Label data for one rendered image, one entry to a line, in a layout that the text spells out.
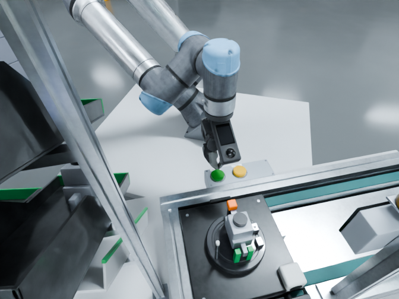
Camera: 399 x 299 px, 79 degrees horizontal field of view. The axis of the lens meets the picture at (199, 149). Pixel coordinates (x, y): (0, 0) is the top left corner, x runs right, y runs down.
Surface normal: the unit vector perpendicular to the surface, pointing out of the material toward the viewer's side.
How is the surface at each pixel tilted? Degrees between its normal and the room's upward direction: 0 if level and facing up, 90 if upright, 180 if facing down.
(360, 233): 90
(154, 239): 0
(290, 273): 0
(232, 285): 0
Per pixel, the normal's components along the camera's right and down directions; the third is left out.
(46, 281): 1.00, -0.04
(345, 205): -0.02, -0.70
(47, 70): 0.21, 0.70
